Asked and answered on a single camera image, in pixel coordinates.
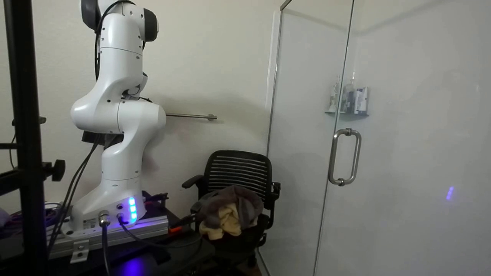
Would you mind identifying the yellow towel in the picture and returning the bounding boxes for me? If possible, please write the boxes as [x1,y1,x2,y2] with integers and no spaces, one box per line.
[200,204,243,241]

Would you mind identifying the large dark grey towel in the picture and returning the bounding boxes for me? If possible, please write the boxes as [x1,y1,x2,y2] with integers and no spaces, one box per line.
[82,132,123,147]

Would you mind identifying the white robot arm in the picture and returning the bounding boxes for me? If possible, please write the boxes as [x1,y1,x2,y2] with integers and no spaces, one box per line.
[71,0,166,229]

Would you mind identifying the black mesh office chair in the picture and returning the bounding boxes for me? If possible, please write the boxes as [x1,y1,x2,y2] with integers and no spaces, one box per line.
[182,150,281,265]

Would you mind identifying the shower shelf with bottles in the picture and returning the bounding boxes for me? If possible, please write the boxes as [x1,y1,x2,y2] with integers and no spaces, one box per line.
[327,84,370,118]

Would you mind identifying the glass shower door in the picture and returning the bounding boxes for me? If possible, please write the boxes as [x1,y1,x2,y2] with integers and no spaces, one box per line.
[261,0,491,276]

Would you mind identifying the black tripod pole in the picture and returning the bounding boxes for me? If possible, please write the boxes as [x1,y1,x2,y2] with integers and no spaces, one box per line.
[0,0,50,276]

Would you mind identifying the metal towel rail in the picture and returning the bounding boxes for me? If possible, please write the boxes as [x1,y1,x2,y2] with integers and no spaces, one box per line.
[168,114,218,121]

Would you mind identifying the chrome door handle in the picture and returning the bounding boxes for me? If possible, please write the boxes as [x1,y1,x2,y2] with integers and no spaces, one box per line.
[329,127,363,187]

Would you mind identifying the red handled clamp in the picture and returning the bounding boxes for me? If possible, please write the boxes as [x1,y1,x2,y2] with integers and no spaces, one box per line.
[169,222,197,236]

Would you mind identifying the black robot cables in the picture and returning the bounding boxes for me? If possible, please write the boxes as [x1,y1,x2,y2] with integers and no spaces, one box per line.
[48,143,171,276]

